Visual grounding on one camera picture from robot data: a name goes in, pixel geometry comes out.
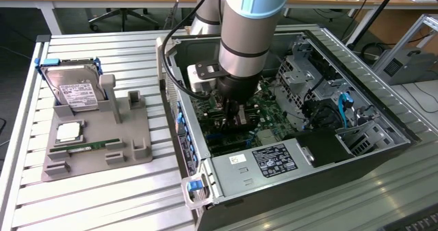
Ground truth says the silver disk bay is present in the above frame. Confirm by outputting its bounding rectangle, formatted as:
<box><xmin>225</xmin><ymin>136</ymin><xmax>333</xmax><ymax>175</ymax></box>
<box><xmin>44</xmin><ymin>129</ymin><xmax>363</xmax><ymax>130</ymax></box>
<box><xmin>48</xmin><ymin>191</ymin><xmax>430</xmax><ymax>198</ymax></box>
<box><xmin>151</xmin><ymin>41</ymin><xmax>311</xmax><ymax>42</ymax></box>
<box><xmin>335</xmin><ymin>119</ymin><xmax>390</xmax><ymax>157</ymax></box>

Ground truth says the aluminium profile frame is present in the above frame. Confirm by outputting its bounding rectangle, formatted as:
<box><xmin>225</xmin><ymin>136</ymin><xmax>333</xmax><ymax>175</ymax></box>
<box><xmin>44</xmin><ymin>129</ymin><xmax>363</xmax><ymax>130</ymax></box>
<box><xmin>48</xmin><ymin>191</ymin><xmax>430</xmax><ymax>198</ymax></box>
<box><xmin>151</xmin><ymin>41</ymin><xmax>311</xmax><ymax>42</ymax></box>
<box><xmin>388</xmin><ymin>13</ymin><xmax>438</xmax><ymax>62</ymax></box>

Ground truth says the black keyboard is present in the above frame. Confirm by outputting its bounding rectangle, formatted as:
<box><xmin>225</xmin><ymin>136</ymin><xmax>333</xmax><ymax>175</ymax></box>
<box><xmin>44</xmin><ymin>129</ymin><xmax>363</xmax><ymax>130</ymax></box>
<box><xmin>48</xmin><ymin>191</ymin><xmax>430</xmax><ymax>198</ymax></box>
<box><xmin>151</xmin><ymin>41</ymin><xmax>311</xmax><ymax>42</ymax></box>
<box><xmin>380</xmin><ymin>210</ymin><xmax>438</xmax><ymax>231</ymax></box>

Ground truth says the green motherboard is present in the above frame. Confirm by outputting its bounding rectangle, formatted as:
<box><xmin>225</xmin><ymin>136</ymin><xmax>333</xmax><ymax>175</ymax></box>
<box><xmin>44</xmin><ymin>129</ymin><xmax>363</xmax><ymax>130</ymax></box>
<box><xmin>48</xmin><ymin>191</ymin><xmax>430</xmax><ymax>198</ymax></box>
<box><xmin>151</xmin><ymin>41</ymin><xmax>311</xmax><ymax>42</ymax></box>
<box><xmin>188</xmin><ymin>82</ymin><xmax>295</xmax><ymax>158</ymax></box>

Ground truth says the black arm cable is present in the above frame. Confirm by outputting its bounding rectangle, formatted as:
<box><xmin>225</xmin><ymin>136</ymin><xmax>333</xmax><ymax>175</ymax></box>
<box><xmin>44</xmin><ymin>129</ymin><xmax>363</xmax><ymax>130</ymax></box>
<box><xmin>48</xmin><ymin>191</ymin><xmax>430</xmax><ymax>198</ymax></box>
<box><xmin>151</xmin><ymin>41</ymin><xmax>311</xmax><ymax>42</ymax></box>
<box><xmin>160</xmin><ymin>0</ymin><xmax>212</xmax><ymax>100</ymax></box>

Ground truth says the hard disk in blue caddy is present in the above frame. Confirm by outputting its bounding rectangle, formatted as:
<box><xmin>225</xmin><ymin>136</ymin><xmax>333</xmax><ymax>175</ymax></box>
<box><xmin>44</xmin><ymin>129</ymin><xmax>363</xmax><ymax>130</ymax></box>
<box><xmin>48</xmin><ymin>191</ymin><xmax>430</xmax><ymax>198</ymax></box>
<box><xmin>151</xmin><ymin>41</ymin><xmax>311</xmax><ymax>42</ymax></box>
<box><xmin>34</xmin><ymin>57</ymin><xmax>106</xmax><ymax>112</ymax></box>

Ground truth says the grey computer tower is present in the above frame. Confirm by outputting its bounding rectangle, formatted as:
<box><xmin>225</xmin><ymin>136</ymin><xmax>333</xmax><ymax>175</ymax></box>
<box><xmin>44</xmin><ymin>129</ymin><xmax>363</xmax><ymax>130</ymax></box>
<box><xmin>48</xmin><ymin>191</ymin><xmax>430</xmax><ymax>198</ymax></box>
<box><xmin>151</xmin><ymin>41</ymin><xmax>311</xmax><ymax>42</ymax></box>
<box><xmin>372</xmin><ymin>46</ymin><xmax>438</xmax><ymax>87</ymax></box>

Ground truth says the grey parts rack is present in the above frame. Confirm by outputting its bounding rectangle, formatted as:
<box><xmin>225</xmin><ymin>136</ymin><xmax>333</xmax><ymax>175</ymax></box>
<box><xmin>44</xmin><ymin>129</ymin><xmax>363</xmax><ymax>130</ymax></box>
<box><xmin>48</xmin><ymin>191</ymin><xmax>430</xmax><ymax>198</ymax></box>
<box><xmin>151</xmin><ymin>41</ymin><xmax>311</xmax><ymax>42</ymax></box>
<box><xmin>40</xmin><ymin>73</ymin><xmax>155</xmax><ymax>183</ymax></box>

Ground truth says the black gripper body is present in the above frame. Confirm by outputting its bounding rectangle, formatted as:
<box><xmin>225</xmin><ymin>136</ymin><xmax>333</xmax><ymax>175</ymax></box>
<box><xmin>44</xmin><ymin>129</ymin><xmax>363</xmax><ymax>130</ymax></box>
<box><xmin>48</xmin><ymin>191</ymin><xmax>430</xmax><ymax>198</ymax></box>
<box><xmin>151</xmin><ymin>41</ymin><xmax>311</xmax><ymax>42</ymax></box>
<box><xmin>217</xmin><ymin>73</ymin><xmax>260</xmax><ymax>105</ymax></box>

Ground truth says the open black PC case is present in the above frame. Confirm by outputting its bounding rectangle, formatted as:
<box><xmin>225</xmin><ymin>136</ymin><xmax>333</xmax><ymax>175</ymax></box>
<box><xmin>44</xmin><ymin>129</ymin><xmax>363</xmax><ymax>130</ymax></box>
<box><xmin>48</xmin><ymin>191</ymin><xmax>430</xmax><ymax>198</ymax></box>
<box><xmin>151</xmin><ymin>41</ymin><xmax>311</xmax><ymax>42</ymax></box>
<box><xmin>156</xmin><ymin>29</ymin><xmax>422</xmax><ymax>231</ymax></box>

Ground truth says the black office chair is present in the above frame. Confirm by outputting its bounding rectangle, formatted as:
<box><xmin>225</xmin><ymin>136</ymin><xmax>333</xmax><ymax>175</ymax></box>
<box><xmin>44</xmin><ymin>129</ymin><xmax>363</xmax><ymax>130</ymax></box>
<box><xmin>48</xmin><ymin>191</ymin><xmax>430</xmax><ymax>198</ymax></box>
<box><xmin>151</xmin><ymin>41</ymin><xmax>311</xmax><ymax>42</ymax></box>
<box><xmin>88</xmin><ymin>7</ymin><xmax>161</xmax><ymax>32</ymax></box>

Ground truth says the blue disk wire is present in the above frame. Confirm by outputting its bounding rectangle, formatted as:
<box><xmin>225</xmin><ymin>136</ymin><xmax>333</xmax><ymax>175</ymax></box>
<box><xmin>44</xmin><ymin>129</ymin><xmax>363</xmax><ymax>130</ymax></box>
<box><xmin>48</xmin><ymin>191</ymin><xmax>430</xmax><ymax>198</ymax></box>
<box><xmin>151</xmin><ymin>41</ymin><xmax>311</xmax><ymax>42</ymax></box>
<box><xmin>337</xmin><ymin>92</ymin><xmax>353</xmax><ymax>129</ymax></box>

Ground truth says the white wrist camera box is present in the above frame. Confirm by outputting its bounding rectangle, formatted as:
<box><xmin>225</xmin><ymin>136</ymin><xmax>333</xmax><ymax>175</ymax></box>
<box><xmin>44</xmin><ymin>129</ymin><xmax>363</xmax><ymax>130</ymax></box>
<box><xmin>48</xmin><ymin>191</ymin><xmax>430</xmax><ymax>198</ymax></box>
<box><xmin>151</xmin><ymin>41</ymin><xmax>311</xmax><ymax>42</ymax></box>
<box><xmin>187</xmin><ymin>61</ymin><xmax>228</xmax><ymax>93</ymax></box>

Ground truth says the silver chipset heatsink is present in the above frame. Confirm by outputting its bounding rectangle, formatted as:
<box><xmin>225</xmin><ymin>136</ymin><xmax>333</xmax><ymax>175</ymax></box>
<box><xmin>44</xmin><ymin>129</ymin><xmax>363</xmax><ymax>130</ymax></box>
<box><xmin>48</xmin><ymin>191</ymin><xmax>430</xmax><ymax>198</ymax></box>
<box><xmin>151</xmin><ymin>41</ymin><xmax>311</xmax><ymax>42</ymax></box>
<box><xmin>256</xmin><ymin>130</ymin><xmax>279</xmax><ymax>143</ymax></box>

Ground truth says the green RAM stick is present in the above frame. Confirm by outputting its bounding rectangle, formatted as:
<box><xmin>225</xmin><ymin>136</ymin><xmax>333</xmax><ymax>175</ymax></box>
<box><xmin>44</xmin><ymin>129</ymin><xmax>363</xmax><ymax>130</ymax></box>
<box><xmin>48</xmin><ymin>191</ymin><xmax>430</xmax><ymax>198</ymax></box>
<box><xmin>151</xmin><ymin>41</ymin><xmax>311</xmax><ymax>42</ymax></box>
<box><xmin>51</xmin><ymin>142</ymin><xmax>110</xmax><ymax>153</ymax></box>

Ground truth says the black tripod pole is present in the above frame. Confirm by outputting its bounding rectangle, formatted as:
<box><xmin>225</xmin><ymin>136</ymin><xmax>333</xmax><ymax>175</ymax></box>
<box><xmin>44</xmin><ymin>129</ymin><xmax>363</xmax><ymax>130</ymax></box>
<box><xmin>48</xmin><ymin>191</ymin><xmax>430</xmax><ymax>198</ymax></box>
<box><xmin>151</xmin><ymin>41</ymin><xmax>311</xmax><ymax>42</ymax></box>
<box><xmin>345</xmin><ymin>0</ymin><xmax>404</xmax><ymax>47</ymax></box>

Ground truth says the silver perforated drive cage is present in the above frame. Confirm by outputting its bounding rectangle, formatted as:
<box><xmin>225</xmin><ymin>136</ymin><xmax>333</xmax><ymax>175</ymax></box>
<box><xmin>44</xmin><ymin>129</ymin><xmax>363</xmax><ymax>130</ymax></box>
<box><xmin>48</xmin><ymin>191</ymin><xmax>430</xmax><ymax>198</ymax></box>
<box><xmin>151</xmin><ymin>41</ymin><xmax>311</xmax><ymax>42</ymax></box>
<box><xmin>276</xmin><ymin>33</ymin><xmax>344</xmax><ymax>119</ymax></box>

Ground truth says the silver CPU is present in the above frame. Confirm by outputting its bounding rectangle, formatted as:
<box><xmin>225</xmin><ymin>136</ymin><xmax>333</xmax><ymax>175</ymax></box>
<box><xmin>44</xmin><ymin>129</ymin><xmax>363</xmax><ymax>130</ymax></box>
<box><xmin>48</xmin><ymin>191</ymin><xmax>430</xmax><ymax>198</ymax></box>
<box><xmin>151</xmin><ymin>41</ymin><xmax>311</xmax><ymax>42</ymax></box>
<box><xmin>56</xmin><ymin>123</ymin><xmax>83</xmax><ymax>142</ymax></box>

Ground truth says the grey power supply unit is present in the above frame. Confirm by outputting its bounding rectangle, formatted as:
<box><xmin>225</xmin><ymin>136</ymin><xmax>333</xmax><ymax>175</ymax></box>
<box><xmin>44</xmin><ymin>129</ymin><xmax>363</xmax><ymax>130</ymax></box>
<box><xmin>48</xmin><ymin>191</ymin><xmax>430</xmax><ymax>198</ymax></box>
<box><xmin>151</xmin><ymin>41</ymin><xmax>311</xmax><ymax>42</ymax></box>
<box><xmin>208</xmin><ymin>138</ymin><xmax>315</xmax><ymax>199</ymax></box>

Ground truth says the long black expansion slot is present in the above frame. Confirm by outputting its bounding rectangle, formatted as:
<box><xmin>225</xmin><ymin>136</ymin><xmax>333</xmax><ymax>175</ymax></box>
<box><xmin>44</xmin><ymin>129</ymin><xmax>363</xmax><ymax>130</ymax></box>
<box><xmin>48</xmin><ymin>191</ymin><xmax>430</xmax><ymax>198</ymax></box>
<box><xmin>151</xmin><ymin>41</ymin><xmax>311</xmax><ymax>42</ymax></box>
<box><xmin>208</xmin><ymin>138</ymin><xmax>251</xmax><ymax>150</ymax></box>
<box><xmin>211</xmin><ymin>145</ymin><xmax>253</xmax><ymax>157</ymax></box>

